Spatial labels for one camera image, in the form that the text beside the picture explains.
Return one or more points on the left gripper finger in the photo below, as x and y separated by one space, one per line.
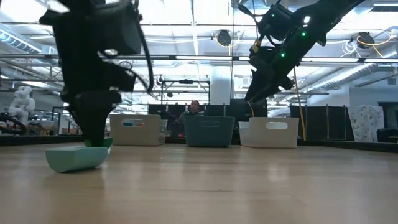
93 118

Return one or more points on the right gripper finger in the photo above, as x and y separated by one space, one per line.
273 88
259 82

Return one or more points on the green short block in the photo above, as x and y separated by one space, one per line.
108 142

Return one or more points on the light turquoise half-round block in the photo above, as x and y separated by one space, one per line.
74 159

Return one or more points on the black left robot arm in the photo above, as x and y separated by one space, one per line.
87 4

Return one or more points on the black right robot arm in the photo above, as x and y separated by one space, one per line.
326 18

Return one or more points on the yellow tape tag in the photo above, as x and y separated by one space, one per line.
257 47

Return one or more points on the black divider panel row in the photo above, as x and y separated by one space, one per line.
239 109

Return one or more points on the white building column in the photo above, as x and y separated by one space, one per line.
221 84

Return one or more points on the white plastic bin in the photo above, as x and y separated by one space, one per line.
273 138

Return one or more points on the black fence panel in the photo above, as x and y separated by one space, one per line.
317 124

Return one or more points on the light grey plastic bin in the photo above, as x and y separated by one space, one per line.
155 135

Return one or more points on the person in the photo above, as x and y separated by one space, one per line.
194 107

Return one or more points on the teal plastic bin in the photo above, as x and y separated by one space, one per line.
208 138

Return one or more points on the long ceiling light bar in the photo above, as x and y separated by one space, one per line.
186 58

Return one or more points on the white patterned sheet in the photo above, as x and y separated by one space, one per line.
365 123

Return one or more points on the black metal frame stand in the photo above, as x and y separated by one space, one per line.
185 81

